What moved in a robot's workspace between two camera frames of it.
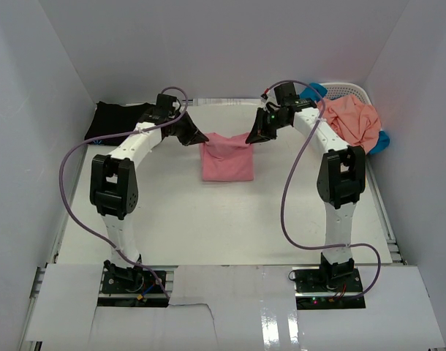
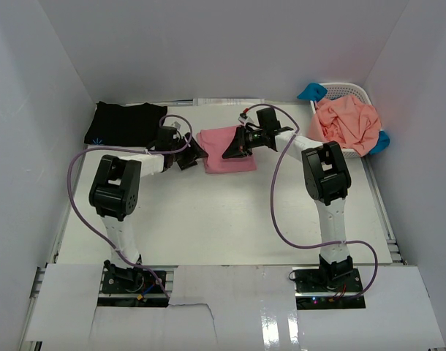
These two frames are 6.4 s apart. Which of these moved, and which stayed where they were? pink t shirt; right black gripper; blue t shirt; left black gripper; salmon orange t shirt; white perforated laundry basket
Moved: pink t shirt; left black gripper; right black gripper
Stayed: blue t shirt; salmon orange t shirt; white perforated laundry basket
